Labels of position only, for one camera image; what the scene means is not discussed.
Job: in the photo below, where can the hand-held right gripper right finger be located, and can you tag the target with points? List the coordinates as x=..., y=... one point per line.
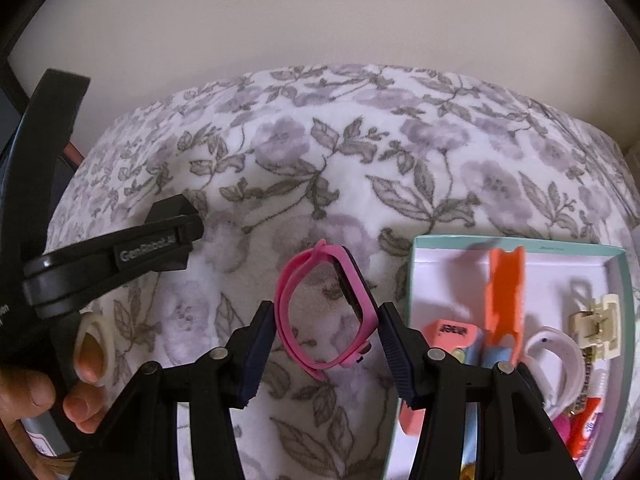
x=400, y=355

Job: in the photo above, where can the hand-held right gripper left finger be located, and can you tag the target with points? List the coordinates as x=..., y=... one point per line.
x=255, y=360

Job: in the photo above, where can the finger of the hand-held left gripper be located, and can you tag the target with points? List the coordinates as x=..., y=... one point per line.
x=55, y=120
x=175, y=212

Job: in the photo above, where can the orange blue folding toy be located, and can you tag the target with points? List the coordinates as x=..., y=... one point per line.
x=505, y=290

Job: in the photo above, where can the pink wrist watch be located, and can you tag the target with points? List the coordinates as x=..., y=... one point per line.
x=330, y=251

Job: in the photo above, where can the teal shallow cardboard box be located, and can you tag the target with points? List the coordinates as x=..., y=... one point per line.
x=550, y=270

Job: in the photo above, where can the person's left hand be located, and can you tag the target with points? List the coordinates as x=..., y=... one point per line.
x=30, y=395

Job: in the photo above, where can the red-brown board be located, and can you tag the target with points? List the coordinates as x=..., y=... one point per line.
x=72, y=155

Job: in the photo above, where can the pink eraser block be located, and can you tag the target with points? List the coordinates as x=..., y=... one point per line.
x=445, y=332

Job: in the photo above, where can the beige tape roll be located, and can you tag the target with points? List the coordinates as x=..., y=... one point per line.
x=102, y=327

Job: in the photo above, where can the white watch band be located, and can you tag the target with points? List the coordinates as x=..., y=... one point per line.
x=570, y=355

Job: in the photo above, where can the floral grey white blanket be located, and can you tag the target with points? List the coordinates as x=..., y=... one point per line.
x=350, y=160

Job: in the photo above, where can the cream rhinestone hair clip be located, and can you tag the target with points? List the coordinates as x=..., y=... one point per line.
x=600, y=330

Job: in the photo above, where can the orange white small bottle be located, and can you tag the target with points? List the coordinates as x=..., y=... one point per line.
x=590, y=425

